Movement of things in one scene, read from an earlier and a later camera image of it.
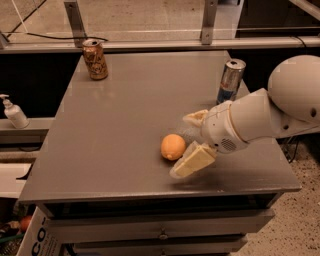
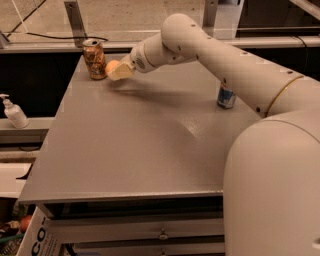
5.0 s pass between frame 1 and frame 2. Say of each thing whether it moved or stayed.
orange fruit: moved
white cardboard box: stayed
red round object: stayed
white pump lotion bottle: stayed
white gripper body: moved
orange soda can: stayed
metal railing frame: stayed
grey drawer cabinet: stayed
